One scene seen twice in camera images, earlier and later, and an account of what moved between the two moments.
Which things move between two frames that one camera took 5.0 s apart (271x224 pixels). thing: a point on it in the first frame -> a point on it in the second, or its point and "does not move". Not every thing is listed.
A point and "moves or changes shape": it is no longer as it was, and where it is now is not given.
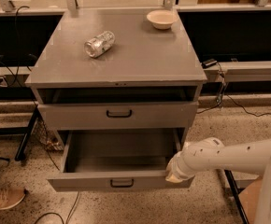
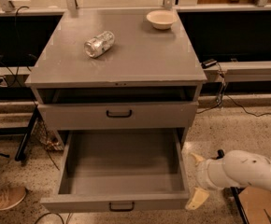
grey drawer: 118,160 moves or changes shape
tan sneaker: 3,197 does not move
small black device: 208,63 does not move
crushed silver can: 99,44 does not move
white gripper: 177,166 -> 203,174
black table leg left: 24,132 does not move
